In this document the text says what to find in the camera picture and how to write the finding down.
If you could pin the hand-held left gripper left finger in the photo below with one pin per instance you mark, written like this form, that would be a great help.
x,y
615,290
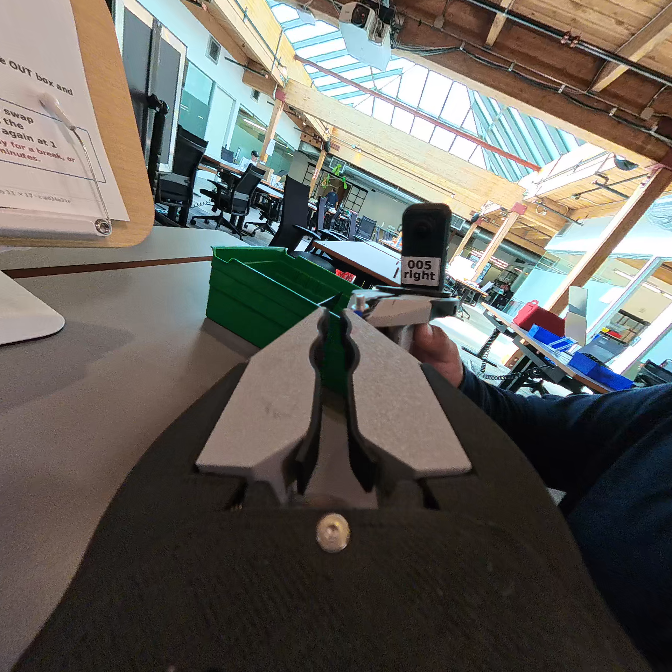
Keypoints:
x,y
262,409

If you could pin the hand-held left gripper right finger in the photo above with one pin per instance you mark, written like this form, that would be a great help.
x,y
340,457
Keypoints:
x,y
409,414

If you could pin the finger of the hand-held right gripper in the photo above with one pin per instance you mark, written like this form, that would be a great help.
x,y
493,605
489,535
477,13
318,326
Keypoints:
x,y
404,312
399,297

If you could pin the silver hex bolt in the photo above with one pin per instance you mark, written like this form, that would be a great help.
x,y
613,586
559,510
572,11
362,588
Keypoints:
x,y
359,304

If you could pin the green plastic bin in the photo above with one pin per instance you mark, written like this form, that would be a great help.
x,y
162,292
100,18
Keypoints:
x,y
252,299

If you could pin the person's right forearm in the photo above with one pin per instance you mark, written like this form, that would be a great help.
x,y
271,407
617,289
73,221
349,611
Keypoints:
x,y
551,430

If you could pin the person's right hand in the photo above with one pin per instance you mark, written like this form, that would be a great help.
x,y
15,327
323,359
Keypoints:
x,y
441,357

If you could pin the grey office table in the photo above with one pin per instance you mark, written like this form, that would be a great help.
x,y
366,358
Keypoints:
x,y
357,257

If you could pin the black bin divider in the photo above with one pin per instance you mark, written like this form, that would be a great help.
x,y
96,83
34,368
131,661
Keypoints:
x,y
332,303

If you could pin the grey standing desk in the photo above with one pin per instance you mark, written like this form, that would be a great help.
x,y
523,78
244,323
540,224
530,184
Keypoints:
x,y
504,315

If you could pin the hanging green plant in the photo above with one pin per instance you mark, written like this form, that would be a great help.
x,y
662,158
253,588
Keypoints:
x,y
336,170

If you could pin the red plastic bin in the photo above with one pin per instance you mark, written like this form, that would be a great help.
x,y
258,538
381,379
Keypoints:
x,y
538,317

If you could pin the blue plastic bin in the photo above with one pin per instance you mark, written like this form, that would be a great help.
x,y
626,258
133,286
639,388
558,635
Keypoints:
x,y
546,333
598,372

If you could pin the white cardboard box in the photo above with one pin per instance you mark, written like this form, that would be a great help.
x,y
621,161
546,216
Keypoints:
x,y
576,315

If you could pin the group of black office chairs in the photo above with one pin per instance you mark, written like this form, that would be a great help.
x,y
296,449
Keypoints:
x,y
231,194

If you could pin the person's dark clothing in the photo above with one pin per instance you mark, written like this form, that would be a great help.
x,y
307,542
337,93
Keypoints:
x,y
630,551

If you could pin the wooden display board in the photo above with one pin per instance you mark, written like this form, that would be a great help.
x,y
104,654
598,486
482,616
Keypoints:
x,y
120,105

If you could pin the white framed grey panel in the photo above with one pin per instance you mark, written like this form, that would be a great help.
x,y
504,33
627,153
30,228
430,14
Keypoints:
x,y
136,52

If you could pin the printed instruction sheet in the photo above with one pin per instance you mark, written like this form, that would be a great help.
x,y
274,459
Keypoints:
x,y
42,78

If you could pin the white ceiling camera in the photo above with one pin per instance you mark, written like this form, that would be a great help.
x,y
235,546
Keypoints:
x,y
365,42

